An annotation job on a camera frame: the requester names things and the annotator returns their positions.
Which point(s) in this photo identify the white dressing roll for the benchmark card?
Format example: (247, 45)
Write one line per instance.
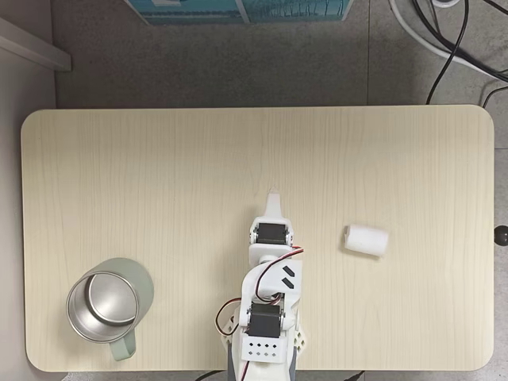
(366, 240)

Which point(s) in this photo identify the white shelf board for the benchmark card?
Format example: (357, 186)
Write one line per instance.
(31, 45)

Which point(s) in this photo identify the teal printed box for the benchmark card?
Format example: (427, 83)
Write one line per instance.
(222, 11)

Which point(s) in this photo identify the black round knob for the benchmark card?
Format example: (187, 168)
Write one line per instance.
(501, 235)

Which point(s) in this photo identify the pale green steel mug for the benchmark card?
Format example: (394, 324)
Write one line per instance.
(104, 305)

